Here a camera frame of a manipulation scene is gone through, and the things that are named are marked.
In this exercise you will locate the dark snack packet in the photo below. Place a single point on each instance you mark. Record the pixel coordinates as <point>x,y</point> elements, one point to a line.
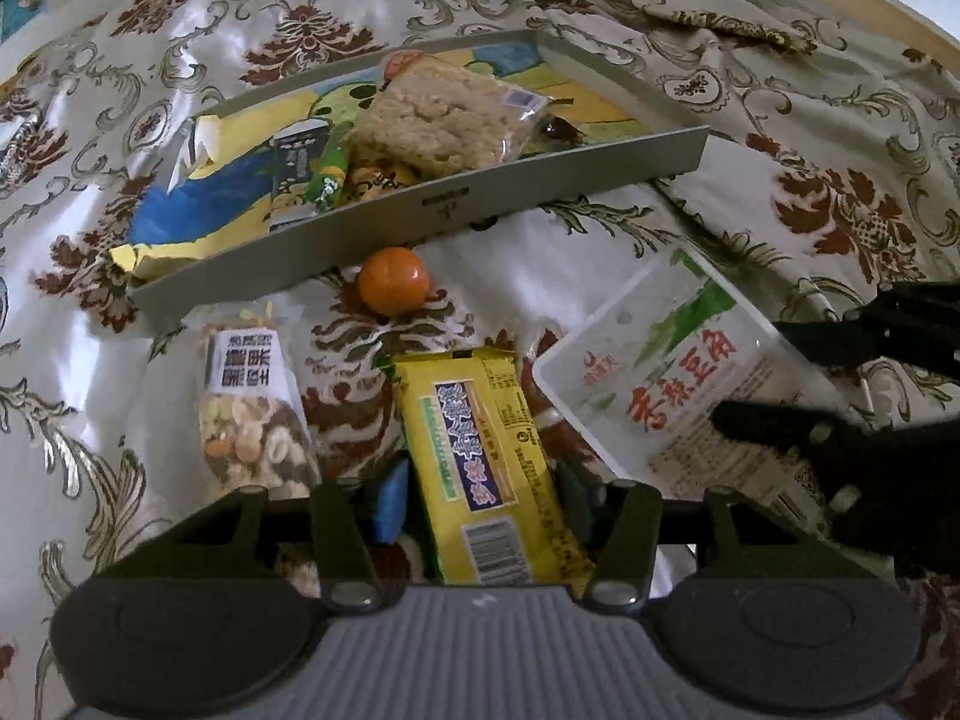
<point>294,176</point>

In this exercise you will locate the white tofu package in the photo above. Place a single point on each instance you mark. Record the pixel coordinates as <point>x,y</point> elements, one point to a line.
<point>675,375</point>

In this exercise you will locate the green tube snack packet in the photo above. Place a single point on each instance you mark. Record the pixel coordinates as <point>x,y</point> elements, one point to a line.
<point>330,169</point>

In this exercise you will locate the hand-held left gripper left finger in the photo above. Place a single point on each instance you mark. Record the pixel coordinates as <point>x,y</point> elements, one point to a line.
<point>388,502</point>

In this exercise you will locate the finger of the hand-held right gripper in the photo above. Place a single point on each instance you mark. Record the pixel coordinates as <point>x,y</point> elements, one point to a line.
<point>787,427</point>
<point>870,330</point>

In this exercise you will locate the grey tray with colourful picture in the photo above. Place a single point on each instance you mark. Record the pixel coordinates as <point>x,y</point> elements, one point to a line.
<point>525,187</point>

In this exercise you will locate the yellow snack bar packet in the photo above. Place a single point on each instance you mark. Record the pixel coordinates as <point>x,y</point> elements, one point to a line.
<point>487,465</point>

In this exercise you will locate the rice cracker packet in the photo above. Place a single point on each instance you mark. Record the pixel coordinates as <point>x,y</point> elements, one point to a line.
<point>450,120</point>

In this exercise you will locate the clear mixed nuts packet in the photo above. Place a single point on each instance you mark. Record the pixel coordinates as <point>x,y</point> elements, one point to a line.
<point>251,420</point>

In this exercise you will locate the orange tangerine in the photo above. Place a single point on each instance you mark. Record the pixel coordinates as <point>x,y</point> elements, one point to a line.
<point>394,281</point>

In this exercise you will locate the dark brown dried fruit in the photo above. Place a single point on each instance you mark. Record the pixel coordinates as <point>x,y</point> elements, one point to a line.
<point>561,131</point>

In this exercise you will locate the floral printed blanket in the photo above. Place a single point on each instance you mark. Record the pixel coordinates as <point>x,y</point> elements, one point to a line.
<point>112,427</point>

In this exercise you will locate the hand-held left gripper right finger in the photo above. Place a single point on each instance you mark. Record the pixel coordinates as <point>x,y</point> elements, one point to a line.
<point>577,502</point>

